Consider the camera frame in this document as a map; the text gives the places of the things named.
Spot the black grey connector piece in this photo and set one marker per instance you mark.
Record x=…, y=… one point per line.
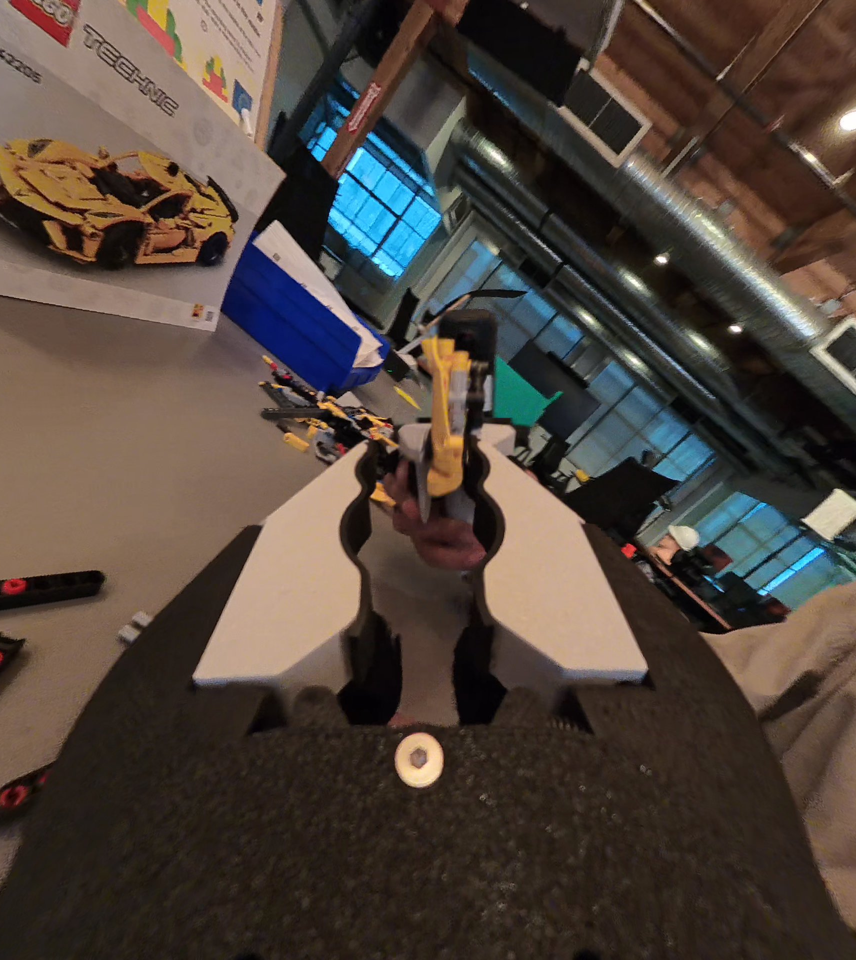
x=135, y=626

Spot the blue plastic bin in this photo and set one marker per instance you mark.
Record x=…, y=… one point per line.
x=278, y=322

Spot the black head desk lamp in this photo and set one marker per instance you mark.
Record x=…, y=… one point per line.
x=488, y=296

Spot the green felt bin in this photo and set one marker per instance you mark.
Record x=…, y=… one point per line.
x=525, y=394

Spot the flat yellow brick piece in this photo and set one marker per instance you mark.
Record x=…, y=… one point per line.
x=407, y=396

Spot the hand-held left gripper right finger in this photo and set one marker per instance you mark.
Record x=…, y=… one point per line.
x=555, y=600

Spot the white paper sheets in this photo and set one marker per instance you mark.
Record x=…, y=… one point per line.
x=300, y=277

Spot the black panel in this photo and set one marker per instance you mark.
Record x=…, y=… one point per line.
x=304, y=202

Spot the person's right hand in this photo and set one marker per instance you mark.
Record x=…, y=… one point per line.
x=443, y=546

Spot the ceiling light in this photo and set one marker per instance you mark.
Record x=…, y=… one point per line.
x=853, y=120

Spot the person's beige jacket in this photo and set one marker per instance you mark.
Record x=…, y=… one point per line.
x=848, y=810

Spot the pile of yellow black bricks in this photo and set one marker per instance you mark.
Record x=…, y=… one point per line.
x=330, y=427

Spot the toy car instruction booklet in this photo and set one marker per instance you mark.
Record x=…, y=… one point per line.
x=98, y=150

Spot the wooden post red label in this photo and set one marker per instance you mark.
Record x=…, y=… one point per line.
x=390, y=82

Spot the silver ventilation duct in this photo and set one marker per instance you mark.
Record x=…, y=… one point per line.
x=698, y=247

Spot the group of black pinned beams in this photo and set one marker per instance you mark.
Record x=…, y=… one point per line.
x=23, y=592

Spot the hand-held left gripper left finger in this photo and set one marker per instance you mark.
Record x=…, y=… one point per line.
x=285, y=600

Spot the white hard hat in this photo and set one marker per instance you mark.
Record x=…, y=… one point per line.
x=683, y=537

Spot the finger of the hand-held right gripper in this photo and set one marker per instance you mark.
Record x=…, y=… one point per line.
x=464, y=506
x=414, y=465

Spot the white wall chart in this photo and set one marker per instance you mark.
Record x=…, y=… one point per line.
x=834, y=513

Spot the person's right forearm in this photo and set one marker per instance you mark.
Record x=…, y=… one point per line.
x=810, y=637

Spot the yellow black toy brick assembly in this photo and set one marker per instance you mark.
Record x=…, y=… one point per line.
x=443, y=450

